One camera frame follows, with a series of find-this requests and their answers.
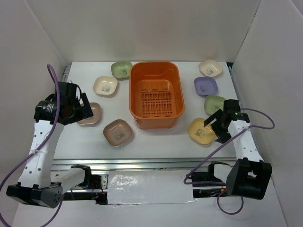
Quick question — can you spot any pink-brown plate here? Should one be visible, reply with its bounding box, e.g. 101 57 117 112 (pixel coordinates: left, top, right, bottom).
77 102 101 126

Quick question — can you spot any green plate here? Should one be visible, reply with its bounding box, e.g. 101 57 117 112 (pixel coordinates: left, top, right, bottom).
204 95 226 115
111 61 133 80

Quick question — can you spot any yellow plate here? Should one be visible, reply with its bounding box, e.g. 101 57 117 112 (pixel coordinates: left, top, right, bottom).
187 118 215 145

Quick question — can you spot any brown plate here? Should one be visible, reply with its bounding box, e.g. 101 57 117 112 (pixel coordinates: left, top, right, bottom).
103 119 134 147

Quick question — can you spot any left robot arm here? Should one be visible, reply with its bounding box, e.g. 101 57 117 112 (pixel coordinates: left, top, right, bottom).
6 82 107 208

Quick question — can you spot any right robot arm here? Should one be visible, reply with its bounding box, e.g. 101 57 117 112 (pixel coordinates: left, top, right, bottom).
204 99 272 200

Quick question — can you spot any orange plastic bin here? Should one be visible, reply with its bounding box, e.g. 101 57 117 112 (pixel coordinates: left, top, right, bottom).
129 61 185 130

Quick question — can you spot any cream plate left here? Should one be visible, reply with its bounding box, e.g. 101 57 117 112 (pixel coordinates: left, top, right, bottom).
93 76 118 96

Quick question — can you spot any cream plate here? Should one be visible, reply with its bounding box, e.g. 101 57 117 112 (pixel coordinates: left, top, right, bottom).
198 60 223 77
93 76 118 96

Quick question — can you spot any purple plate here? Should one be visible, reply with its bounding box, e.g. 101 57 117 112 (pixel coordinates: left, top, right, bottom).
194 77 218 96

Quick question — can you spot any cream plate back right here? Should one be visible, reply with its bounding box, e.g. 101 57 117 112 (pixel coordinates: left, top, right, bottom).
198 60 223 77

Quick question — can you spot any white sheet front cover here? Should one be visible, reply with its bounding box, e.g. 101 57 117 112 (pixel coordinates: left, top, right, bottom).
107 170 195 205

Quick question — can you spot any aluminium rail frame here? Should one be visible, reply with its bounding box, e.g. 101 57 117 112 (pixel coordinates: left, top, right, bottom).
51 61 243 201

